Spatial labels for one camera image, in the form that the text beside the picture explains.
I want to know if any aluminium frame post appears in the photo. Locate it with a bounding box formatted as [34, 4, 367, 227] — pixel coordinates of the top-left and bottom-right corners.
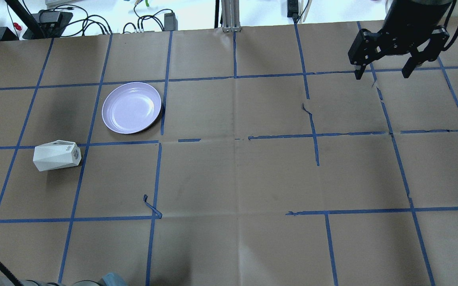
[220, 0, 241, 33]

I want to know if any white faceted cup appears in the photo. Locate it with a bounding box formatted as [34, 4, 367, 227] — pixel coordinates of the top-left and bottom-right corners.
[33, 140, 82, 172]

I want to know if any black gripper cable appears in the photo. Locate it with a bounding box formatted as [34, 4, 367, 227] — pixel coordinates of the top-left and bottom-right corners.
[440, 0, 458, 52]

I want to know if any black power brick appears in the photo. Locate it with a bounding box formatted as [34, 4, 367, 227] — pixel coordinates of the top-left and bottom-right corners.
[163, 12, 178, 31]

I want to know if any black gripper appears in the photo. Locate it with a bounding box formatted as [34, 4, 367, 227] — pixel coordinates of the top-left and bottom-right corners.
[347, 23, 450, 80]

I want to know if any lilac plate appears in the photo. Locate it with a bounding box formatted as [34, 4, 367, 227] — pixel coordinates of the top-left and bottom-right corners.
[101, 83, 163, 134]

